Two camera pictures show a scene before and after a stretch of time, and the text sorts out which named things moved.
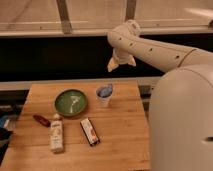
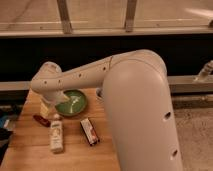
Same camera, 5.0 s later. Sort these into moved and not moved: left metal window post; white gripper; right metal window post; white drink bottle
Moved: white gripper
Not moved: right metal window post; left metal window post; white drink bottle
